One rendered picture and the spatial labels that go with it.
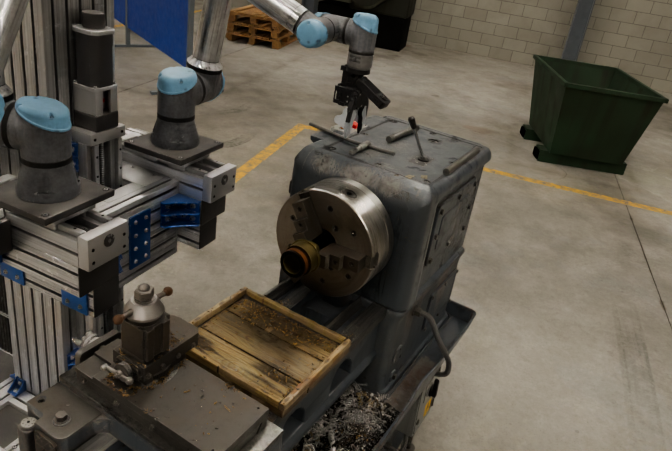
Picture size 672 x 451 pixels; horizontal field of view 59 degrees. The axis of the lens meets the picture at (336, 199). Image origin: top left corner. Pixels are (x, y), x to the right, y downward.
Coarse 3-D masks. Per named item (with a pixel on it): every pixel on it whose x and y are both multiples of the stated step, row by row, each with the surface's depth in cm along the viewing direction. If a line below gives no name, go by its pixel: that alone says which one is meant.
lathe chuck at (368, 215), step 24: (312, 192) 160; (336, 192) 157; (360, 192) 161; (288, 216) 166; (336, 216) 158; (360, 216) 154; (288, 240) 169; (312, 240) 167; (336, 240) 160; (360, 240) 156; (384, 240) 160; (312, 288) 170; (336, 288) 165
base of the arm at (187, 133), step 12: (156, 120) 189; (168, 120) 184; (180, 120) 185; (192, 120) 189; (156, 132) 187; (168, 132) 185; (180, 132) 186; (192, 132) 189; (156, 144) 187; (168, 144) 186; (180, 144) 187; (192, 144) 190
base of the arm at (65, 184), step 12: (24, 168) 144; (36, 168) 143; (48, 168) 144; (60, 168) 145; (72, 168) 149; (24, 180) 144; (36, 180) 143; (48, 180) 144; (60, 180) 146; (72, 180) 149; (24, 192) 144; (36, 192) 144; (48, 192) 146; (60, 192) 146; (72, 192) 149
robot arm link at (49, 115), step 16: (32, 96) 144; (16, 112) 139; (32, 112) 137; (48, 112) 139; (64, 112) 142; (16, 128) 139; (32, 128) 139; (48, 128) 139; (64, 128) 143; (16, 144) 141; (32, 144) 140; (48, 144) 141; (64, 144) 144; (32, 160) 142; (48, 160) 143; (64, 160) 146
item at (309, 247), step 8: (296, 240) 156; (304, 240) 155; (288, 248) 154; (296, 248) 152; (304, 248) 152; (312, 248) 153; (288, 256) 154; (296, 256) 150; (304, 256) 151; (312, 256) 152; (288, 264) 154; (296, 264) 156; (304, 264) 150; (312, 264) 152; (288, 272) 153; (296, 272) 153; (304, 272) 151
